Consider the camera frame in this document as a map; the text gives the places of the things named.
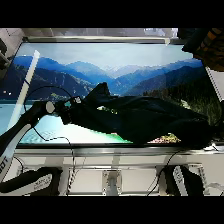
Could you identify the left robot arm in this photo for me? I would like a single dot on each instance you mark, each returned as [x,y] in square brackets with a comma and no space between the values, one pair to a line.
[20,128]

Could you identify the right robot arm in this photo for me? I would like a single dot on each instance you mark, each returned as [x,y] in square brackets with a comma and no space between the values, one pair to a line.
[181,180]

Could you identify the dark blue jeans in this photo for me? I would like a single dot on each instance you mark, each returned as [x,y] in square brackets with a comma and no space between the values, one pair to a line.
[140,120]

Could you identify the checked shirt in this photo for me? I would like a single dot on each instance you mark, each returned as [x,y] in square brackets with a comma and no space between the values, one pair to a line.
[213,50]

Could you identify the black garment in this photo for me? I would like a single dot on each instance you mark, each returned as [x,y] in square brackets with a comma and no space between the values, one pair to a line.
[191,38]

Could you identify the silver frame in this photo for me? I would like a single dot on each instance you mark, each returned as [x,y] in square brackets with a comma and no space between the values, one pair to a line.
[133,150]

